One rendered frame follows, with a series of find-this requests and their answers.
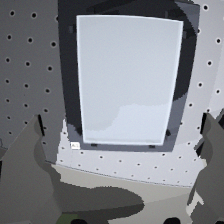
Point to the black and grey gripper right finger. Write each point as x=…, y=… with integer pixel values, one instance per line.
x=206, y=200

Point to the black rectangular frame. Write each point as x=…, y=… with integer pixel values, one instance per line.
x=221, y=123

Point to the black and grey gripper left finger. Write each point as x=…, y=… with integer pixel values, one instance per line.
x=27, y=193

